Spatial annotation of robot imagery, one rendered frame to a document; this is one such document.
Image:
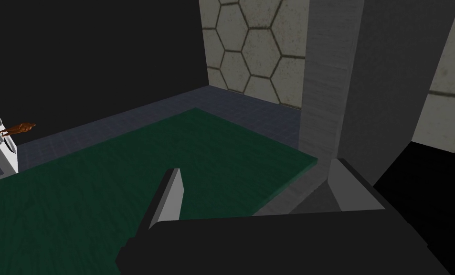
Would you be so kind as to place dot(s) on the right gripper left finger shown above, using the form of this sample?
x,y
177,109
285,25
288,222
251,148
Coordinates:
x,y
170,202

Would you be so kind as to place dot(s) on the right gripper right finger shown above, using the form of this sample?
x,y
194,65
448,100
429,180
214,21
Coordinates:
x,y
351,191

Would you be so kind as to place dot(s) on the tall grey cabinet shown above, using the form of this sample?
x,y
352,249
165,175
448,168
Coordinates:
x,y
364,95

